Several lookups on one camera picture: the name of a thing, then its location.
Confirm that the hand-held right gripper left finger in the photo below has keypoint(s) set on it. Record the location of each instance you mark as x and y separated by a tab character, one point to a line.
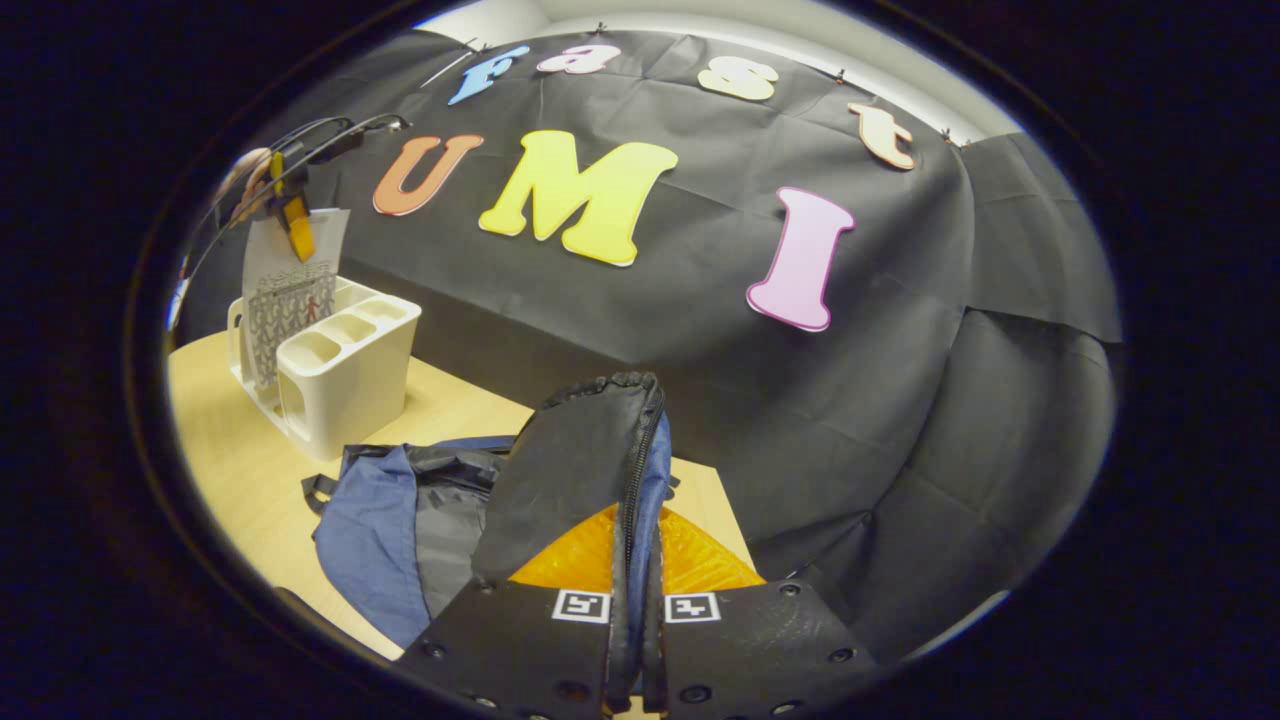
520	640

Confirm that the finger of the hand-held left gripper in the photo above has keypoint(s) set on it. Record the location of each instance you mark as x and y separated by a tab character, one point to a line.
297	225

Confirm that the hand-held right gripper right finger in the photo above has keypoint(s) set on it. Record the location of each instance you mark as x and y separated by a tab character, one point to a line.
740	640

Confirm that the cream plastic bookshelf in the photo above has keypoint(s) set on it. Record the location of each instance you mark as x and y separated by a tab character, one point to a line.
350	390

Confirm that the white spine book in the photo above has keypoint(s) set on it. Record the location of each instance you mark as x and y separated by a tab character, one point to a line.
285	300

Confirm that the blue schoolbag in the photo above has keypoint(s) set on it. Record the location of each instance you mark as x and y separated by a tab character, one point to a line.
370	540

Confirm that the black backdrop cloth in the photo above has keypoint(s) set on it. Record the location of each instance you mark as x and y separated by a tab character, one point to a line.
900	400

